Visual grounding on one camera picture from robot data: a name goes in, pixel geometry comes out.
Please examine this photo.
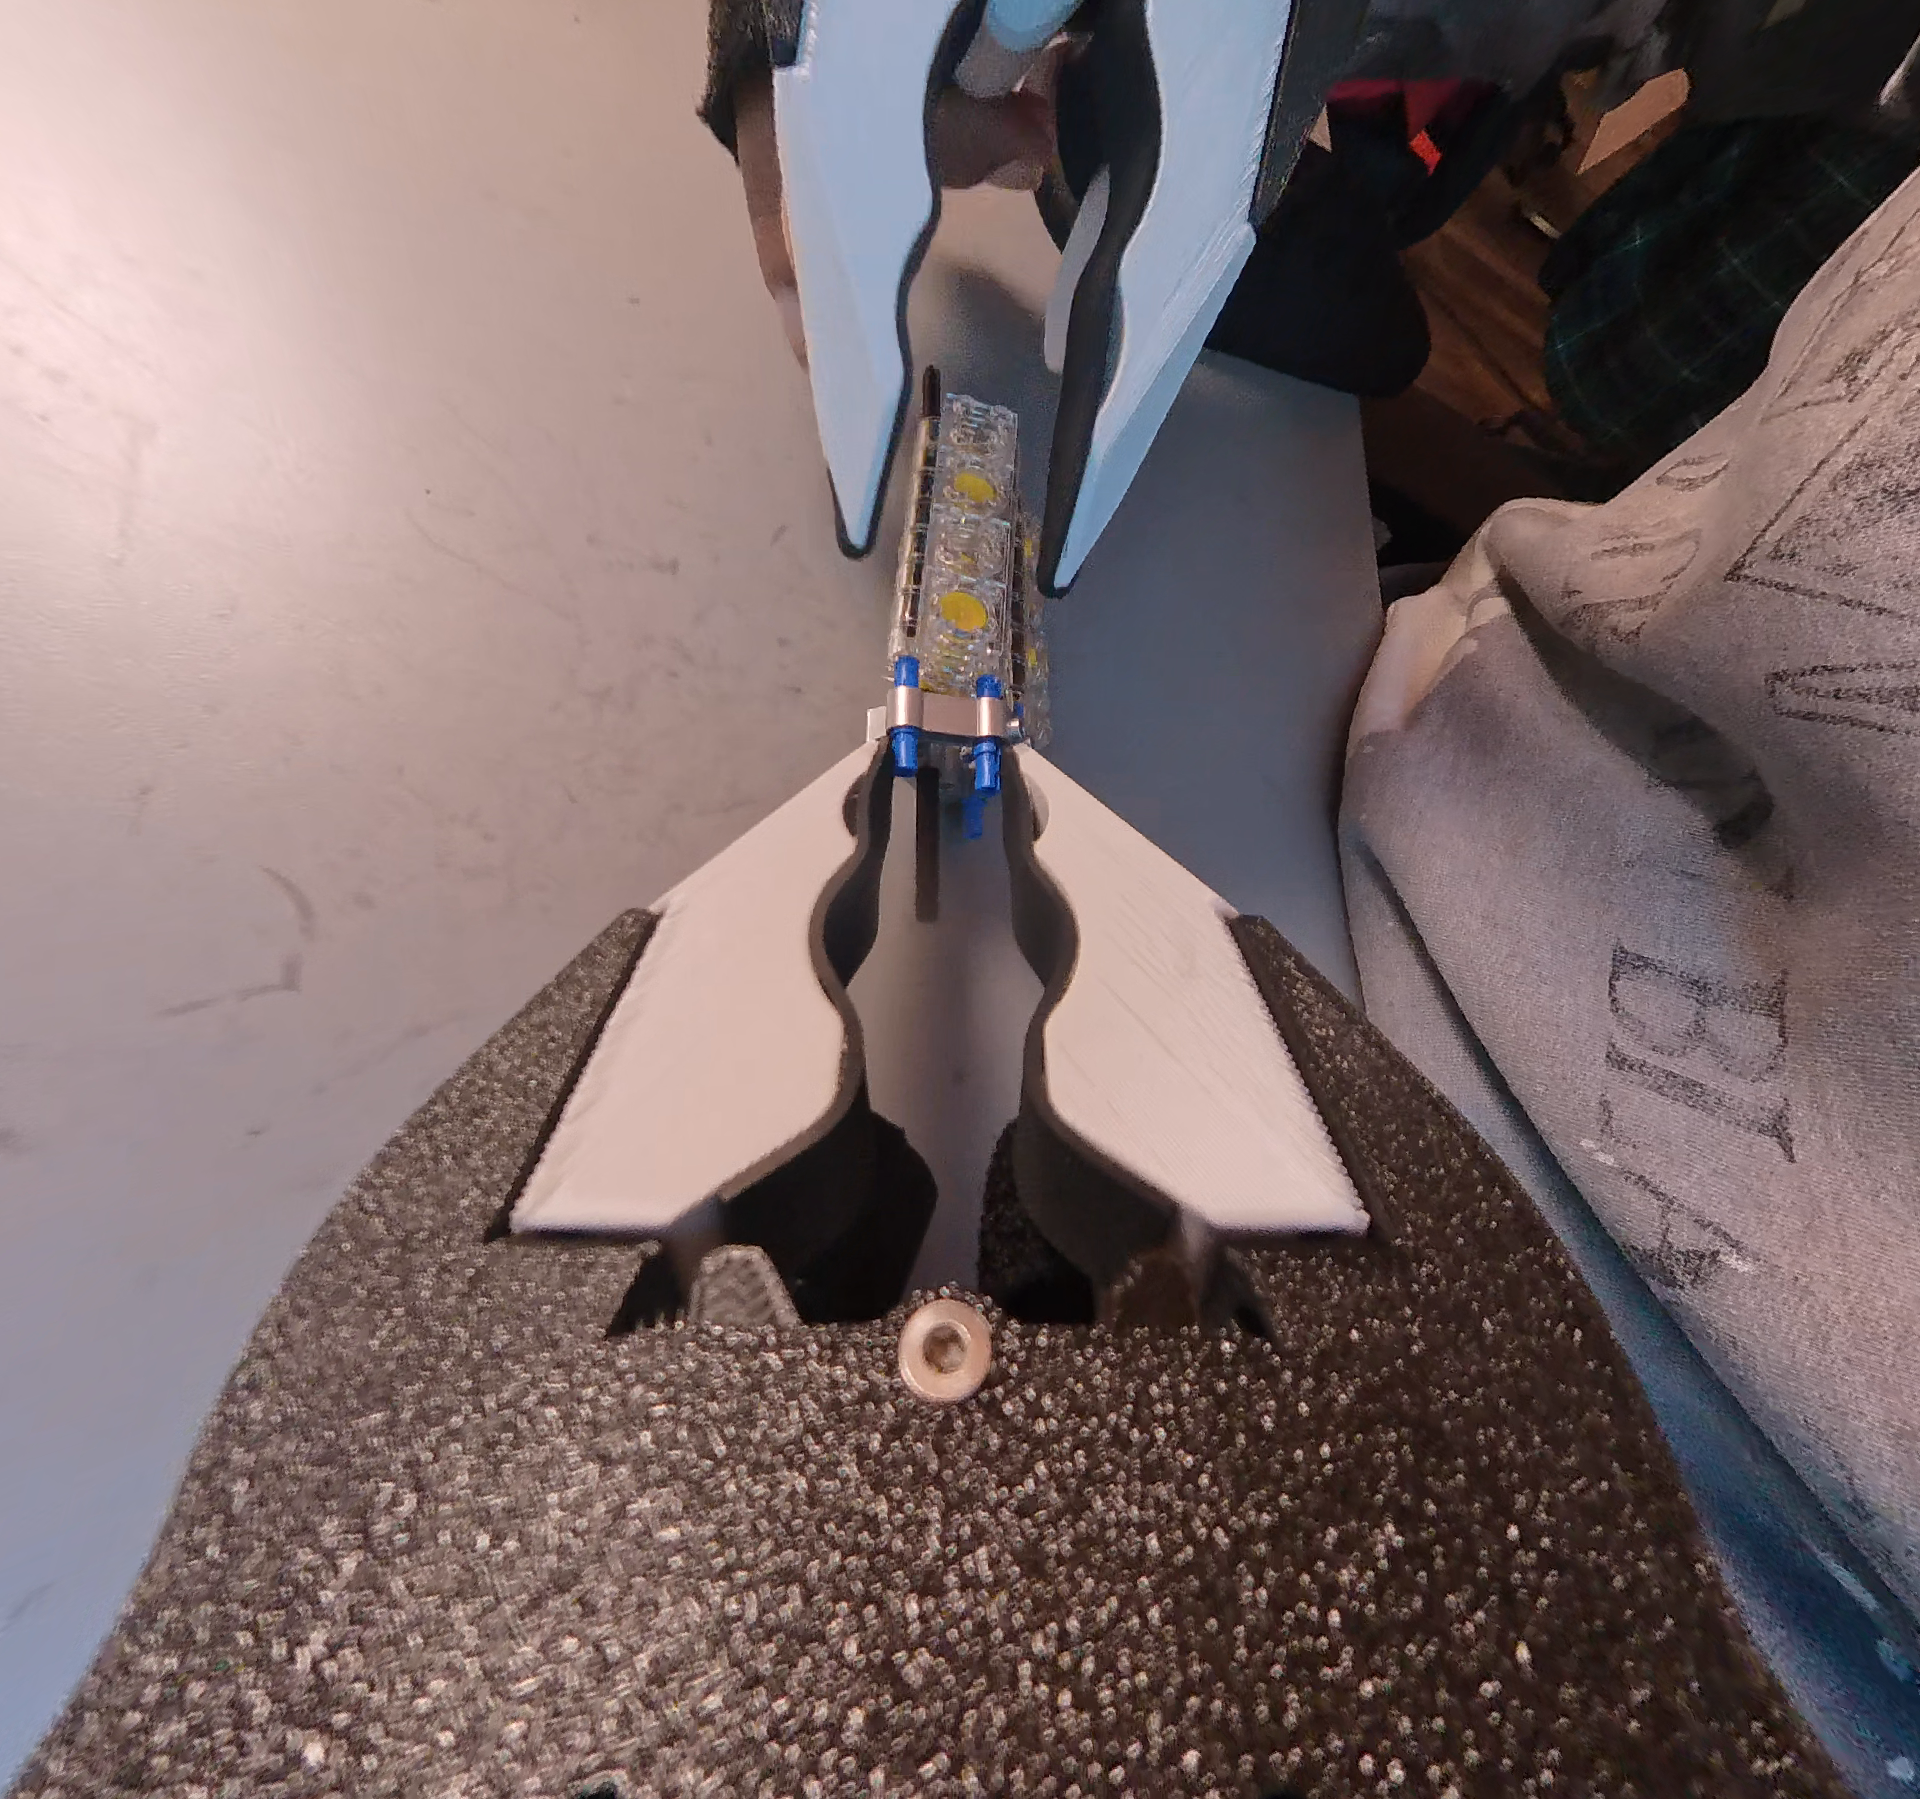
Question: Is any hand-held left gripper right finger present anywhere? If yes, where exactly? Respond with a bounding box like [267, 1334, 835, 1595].
[1002, 746, 1375, 1237]

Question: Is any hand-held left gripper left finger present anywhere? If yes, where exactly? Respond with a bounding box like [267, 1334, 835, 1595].
[509, 743, 895, 1237]

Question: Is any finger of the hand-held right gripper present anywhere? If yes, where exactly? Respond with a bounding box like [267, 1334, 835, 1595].
[1036, 0, 1311, 595]
[768, 0, 1013, 558]

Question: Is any clear toy brick engine model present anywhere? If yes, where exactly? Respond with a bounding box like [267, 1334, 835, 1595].
[866, 367, 1053, 922]

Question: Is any grey desk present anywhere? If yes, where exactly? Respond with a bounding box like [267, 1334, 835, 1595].
[0, 0, 1388, 1748]

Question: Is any black bag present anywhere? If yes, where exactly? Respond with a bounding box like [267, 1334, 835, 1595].
[1253, 103, 1434, 395]

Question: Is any green plaid cloth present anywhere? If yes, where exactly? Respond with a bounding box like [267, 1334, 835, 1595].
[1543, 118, 1920, 460]

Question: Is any person in grey hoodie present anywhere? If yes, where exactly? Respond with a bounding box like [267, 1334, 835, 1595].
[1339, 164, 1920, 1620]

